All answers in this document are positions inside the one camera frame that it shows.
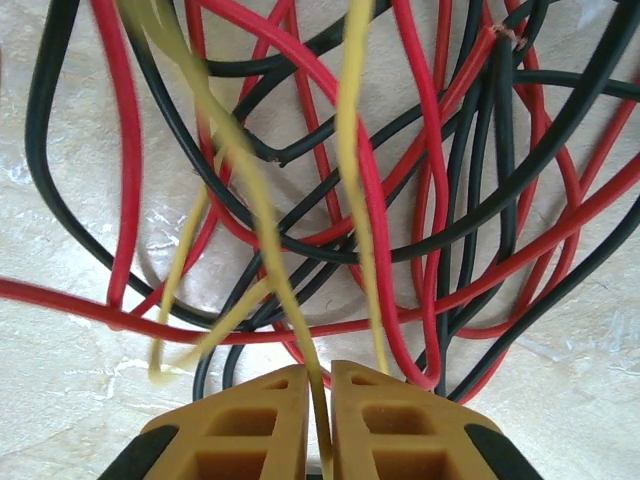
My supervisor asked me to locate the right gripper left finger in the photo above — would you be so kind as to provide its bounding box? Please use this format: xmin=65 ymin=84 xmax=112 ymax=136
xmin=99 ymin=363 xmax=312 ymax=480

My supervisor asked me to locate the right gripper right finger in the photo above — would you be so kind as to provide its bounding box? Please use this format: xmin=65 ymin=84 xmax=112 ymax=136
xmin=331 ymin=359 xmax=542 ymax=480

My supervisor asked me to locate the red cable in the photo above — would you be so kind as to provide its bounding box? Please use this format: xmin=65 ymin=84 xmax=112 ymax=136
xmin=184 ymin=0 xmax=444 ymax=392
xmin=89 ymin=0 xmax=146 ymax=314
xmin=0 ymin=164 xmax=640 ymax=351
xmin=279 ymin=24 xmax=501 ymax=249
xmin=389 ymin=0 xmax=454 ymax=392

